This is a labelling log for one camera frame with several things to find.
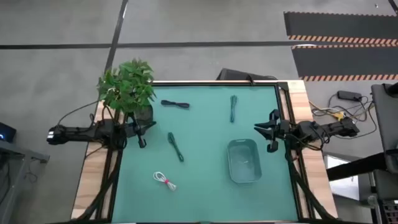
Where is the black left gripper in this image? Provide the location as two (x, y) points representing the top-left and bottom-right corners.
(124, 111), (157, 149)

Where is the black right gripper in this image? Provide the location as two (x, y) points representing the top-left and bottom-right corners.
(254, 108), (295, 154)

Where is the green braided USB-C cable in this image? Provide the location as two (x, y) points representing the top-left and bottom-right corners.
(167, 131), (185, 163)

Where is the purple braided USB-C cable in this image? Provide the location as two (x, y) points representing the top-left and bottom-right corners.
(160, 99), (190, 110)

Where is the blue braided USB-C cable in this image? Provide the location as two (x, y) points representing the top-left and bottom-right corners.
(229, 95), (239, 123)

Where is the white cable with pink tie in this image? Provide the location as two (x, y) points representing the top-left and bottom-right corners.
(152, 171), (178, 192)

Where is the black plant pot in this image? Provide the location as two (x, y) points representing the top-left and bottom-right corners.
(133, 105), (155, 127)

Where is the teal plastic bin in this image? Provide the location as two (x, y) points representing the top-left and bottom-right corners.
(226, 138), (263, 184)

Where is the green leafy artificial plant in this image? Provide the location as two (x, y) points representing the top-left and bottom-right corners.
(97, 58), (157, 114)

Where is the black monitor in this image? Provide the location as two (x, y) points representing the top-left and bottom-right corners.
(216, 68), (278, 82)

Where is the black power adapter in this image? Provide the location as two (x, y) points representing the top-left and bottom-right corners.
(337, 90), (363, 102)

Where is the black diagonal beam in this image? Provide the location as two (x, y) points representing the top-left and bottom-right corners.
(326, 151), (388, 182)

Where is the white panel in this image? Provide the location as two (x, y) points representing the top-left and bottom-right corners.
(323, 154), (361, 201)

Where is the black hazard-striped floor mat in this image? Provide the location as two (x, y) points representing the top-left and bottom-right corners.
(283, 11), (398, 45)
(291, 44), (398, 82)

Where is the grey chair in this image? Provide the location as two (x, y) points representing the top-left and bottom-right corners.
(371, 81), (398, 175)

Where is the grey side table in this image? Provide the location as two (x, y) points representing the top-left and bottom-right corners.
(0, 139), (50, 224)

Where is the black device with blue light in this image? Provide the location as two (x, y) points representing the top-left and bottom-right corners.
(0, 121), (17, 143)

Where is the black aluminium table frame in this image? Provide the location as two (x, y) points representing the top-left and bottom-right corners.
(77, 80), (338, 224)

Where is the beige floor cable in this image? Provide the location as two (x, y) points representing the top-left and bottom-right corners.
(308, 100), (352, 118)

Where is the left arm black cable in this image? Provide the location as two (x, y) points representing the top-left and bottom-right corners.
(57, 100), (102, 126)

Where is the black floor power cable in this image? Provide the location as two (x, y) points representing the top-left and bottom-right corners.
(328, 93), (379, 140)

